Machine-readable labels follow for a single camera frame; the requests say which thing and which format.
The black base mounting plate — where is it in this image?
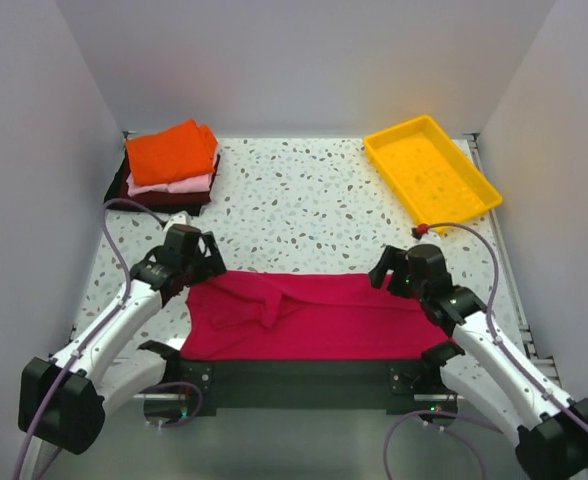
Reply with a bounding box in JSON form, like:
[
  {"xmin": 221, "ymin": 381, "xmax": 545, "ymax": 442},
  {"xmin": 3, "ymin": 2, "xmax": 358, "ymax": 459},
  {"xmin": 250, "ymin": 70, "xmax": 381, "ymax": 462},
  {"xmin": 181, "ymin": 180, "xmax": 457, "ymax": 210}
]
[{"xmin": 144, "ymin": 360, "xmax": 458, "ymax": 420}]

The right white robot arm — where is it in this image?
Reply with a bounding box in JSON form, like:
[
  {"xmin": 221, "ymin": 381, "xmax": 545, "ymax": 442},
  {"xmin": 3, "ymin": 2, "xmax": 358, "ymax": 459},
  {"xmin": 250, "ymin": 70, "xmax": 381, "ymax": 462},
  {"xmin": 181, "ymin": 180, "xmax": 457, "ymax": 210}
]
[{"xmin": 369, "ymin": 244, "xmax": 588, "ymax": 479}]

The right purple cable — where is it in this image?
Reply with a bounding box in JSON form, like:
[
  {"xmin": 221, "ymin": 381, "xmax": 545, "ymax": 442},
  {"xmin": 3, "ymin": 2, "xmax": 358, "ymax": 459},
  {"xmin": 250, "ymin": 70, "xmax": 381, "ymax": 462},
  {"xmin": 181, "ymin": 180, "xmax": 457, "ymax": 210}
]
[{"xmin": 383, "ymin": 222, "xmax": 588, "ymax": 480}]

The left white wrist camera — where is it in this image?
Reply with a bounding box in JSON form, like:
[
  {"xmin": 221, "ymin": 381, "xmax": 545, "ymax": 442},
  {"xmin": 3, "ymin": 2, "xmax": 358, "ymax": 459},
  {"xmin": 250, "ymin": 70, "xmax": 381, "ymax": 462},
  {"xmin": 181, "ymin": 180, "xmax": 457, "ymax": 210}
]
[{"xmin": 163, "ymin": 212, "xmax": 191, "ymax": 231}]

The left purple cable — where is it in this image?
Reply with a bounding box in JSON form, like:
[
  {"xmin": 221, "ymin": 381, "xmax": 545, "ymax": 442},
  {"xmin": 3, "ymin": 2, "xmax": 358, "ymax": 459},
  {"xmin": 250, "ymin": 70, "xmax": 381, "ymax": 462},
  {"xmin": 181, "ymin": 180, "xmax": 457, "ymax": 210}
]
[{"xmin": 11, "ymin": 198, "xmax": 175, "ymax": 480}]

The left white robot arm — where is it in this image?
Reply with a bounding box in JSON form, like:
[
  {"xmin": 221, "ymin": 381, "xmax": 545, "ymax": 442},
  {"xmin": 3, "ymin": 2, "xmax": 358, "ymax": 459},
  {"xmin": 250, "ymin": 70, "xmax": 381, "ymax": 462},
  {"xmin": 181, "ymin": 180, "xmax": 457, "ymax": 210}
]
[{"xmin": 18, "ymin": 223, "xmax": 226, "ymax": 455}]

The orange folded t shirt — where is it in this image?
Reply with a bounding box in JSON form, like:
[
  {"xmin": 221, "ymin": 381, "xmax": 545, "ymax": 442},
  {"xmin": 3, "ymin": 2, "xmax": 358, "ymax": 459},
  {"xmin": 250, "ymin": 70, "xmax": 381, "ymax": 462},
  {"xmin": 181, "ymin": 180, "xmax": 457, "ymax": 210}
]
[{"xmin": 125, "ymin": 119, "xmax": 218, "ymax": 186}]

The magenta t shirt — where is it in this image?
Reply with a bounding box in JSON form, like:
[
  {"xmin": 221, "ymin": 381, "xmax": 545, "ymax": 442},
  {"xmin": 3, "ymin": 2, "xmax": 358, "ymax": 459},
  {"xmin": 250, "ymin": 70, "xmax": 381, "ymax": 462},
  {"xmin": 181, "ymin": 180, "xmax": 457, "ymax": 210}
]
[{"xmin": 180, "ymin": 271, "xmax": 446, "ymax": 361}]

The pink folded t shirt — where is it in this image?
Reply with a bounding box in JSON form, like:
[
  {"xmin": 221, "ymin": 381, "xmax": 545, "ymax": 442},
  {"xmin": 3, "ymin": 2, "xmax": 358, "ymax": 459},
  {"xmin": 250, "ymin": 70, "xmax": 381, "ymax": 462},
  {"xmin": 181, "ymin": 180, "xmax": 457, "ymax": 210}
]
[{"xmin": 126, "ymin": 171, "xmax": 216, "ymax": 196}]

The purple cable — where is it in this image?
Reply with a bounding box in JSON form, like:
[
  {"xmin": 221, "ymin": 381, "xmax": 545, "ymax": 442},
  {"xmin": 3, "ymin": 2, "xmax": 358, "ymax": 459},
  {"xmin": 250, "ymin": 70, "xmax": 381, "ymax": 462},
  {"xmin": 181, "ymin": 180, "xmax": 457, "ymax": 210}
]
[
  {"xmin": 383, "ymin": 222, "xmax": 588, "ymax": 480},
  {"xmin": 11, "ymin": 198, "xmax": 175, "ymax": 480}
]

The maroon folded t shirt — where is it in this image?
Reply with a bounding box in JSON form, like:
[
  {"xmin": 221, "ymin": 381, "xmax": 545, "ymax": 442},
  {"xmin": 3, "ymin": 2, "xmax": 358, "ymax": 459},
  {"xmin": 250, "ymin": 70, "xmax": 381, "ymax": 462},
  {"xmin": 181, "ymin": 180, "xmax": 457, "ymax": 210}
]
[{"xmin": 116, "ymin": 154, "xmax": 223, "ymax": 207}]

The yellow plastic tray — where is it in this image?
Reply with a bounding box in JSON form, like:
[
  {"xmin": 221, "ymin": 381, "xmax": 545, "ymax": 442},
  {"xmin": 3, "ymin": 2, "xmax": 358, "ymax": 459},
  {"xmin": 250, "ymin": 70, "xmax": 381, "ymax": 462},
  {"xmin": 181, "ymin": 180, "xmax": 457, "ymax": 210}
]
[{"xmin": 363, "ymin": 115, "xmax": 503, "ymax": 234}]

